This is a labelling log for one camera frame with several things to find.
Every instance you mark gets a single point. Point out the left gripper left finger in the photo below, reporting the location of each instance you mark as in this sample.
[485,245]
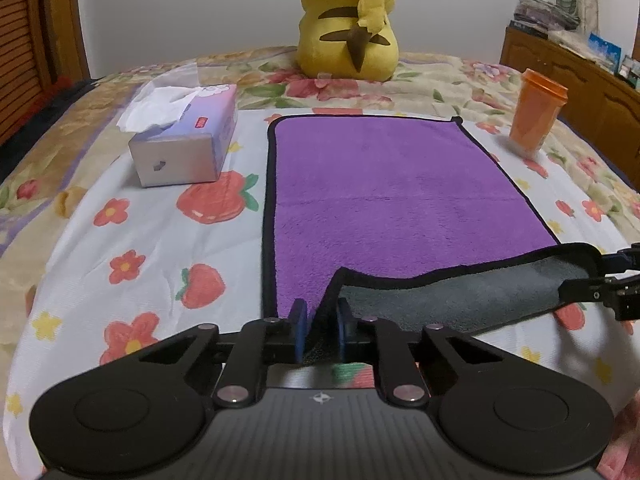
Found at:
[258,345]

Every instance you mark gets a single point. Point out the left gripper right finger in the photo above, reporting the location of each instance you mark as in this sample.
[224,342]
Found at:
[387,349]

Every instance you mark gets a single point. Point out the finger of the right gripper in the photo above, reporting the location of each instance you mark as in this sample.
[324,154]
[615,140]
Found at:
[627,259]

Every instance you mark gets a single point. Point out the purple and grey towel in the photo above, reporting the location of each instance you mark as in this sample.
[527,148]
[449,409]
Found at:
[408,219]

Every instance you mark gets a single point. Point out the white strawberry print cloth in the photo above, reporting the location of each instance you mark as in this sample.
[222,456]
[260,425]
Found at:
[200,245]

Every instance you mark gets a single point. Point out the brown wooden cabinet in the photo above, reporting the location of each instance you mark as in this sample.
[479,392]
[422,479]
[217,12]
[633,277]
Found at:
[601,109]

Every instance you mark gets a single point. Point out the orange plastic cup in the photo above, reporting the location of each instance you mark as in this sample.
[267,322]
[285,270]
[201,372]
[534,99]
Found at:
[539,104]

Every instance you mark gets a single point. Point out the blue picture card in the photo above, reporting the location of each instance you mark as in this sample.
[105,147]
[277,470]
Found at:
[608,55]

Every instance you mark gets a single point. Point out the purple tissue box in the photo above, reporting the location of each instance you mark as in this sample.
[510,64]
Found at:
[180,135]

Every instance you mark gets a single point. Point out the floral bed blanket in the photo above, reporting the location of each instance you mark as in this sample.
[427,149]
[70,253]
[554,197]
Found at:
[50,165]

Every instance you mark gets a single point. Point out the stack of folded fabrics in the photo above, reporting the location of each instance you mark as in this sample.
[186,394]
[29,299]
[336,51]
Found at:
[545,14]

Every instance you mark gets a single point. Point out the yellow Pikachu plush toy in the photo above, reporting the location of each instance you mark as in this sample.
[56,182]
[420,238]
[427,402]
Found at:
[350,39]

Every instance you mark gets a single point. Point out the wooden slatted wardrobe door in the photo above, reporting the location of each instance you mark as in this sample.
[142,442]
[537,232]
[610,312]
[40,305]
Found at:
[42,54]

